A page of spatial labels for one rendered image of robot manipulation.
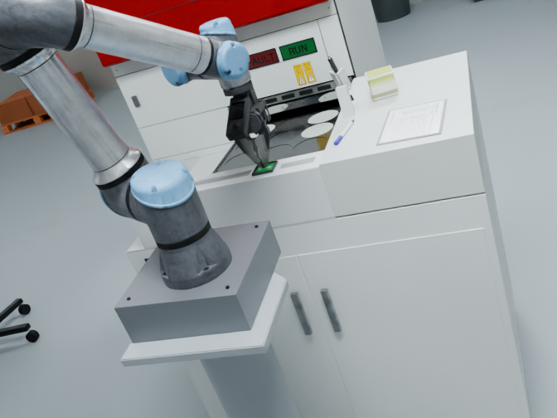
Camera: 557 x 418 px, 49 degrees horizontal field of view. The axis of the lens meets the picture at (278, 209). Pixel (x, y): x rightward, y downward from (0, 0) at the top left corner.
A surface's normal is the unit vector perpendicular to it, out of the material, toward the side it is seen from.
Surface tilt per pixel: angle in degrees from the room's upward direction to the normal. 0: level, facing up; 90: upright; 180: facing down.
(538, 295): 0
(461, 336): 90
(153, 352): 0
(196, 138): 90
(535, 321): 0
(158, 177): 9
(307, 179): 90
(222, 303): 90
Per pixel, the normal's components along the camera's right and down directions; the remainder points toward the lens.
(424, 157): -0.23, 0.50
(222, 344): -0.31, -0.85
